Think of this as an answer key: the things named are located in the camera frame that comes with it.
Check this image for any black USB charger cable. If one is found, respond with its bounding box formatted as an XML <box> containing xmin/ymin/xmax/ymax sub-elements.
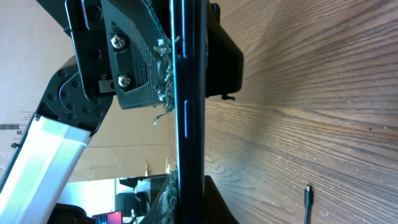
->
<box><xmin>303</xmin><ymin>184</ymin><xmax>314</xmax><ymax>224</ymax></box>

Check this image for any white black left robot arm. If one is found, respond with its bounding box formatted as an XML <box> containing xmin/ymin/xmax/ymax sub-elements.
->
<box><xmin>1</xmin><ymin>0</ymin><xmax>244</xmax><ymax>223</ymax></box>

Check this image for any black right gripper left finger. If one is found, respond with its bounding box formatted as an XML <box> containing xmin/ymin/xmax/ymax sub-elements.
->
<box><xmin>141</xmin><ymin>170</ymin><xmax>178</xmax><ymax>224</ymax></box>

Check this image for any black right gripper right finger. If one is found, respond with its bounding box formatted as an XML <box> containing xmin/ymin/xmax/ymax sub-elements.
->
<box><xmin>204</xmin><ymin>175</ymin><xmax>239</xmax><ymax>224</ymax></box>

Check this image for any brown cardboard backdrop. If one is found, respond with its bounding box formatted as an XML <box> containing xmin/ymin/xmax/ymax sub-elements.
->
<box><xmin>1</xmin><ymin>0</ymin><xmax>176</xmax><ymax>182</ymax></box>

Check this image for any Samsung Galaxy smartphone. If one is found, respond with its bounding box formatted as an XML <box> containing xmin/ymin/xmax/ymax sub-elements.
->
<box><xmin>170</xmin><ymin>0</ymin><xmax>206</xmax><ymax>223</ymax></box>

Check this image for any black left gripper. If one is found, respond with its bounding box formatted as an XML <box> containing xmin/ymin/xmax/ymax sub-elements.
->
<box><xmin>37</xmin><ymin>0</ymin><xmax>174</xmax><ymax>112</ymax></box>

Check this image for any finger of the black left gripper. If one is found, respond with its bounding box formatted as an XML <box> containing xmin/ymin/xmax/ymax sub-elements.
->
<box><xmin>206</xmin><ymin>2</ymin><xmax>244</xmax><ymax>100</ymax></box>

